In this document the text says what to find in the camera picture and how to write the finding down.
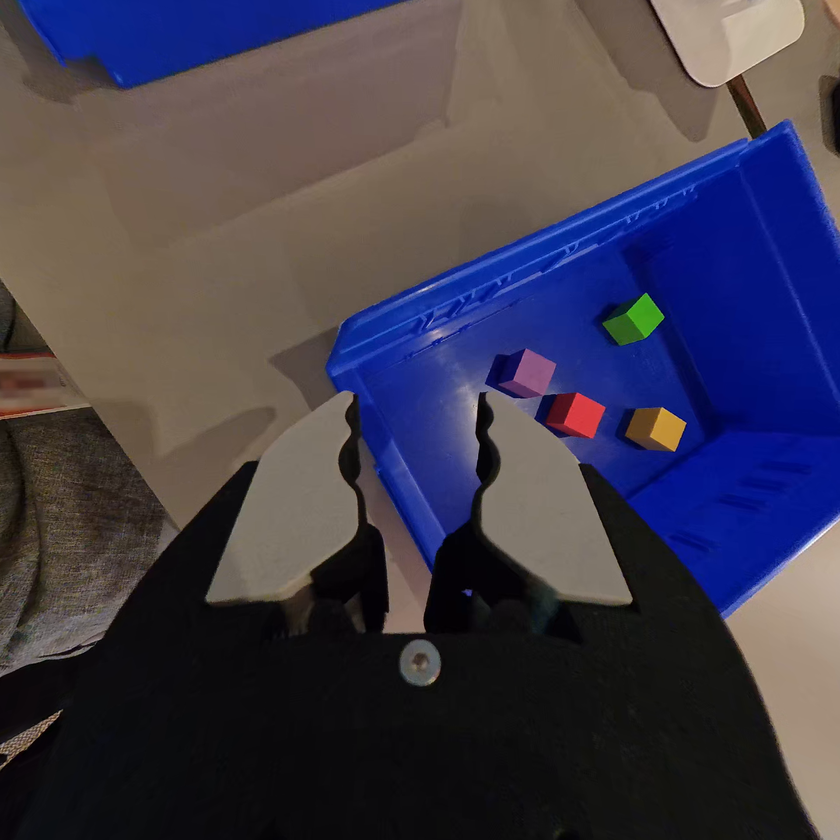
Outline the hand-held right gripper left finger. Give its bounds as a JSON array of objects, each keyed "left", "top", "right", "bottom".
[{"left": 206, "top": 392, "right": 368, "bottom": 605}]

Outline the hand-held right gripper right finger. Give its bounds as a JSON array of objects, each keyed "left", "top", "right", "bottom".
[{"left": 471, "top": 392, "right": 633, "bottom": 606}]

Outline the red cube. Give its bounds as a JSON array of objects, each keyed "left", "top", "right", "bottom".
[{"left": 541, "top": 392, "right": 606, "bottom": 439}]

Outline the yellow cube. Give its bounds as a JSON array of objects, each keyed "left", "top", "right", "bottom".
[{"left": 620, "top": 407, "right": 688, "bottom": 454}]

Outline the purple cube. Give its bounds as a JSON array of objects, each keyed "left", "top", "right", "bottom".
[{"left": 489, "top": 348, "right": 557, "bottom": 399}]

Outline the blue plastic bin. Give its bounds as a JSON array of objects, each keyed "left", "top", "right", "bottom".
[
  {"left": 16, "top": 0, "right": 408, "bottom": 89},
  {"left": 326, "top": 119, "right": 840, "bottom": 619}
]

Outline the green cube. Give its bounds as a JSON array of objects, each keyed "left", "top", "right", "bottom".
[{"left": 602, "top": 293, "right": 665, "bottom": 347}]

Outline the red white booklet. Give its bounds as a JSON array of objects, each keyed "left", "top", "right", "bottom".
[{"left": 0, "top": 353, "right": 88, "bottom": 421}]

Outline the black box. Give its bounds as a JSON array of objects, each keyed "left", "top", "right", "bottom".
[{"left": 819, "top": 75, "right": 840, "bottom": 158}]

